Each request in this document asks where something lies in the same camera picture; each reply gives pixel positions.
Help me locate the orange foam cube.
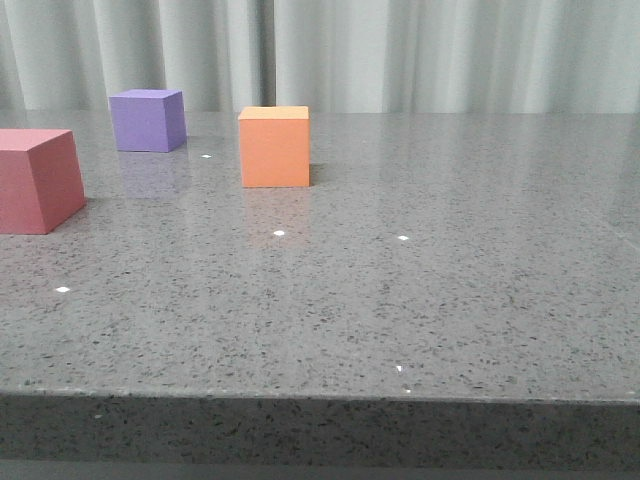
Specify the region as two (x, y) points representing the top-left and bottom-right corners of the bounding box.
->
(238, 106), (311, 187)

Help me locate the purple foam cube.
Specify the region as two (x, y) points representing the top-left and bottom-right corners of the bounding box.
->
(109, 89), (187, 152)

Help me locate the pink foam cube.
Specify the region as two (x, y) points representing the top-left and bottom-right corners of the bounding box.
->
(1, 129), (86, 234)

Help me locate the grey-white pleated curtain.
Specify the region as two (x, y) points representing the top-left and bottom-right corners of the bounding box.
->
(1, 1), (639, 113)

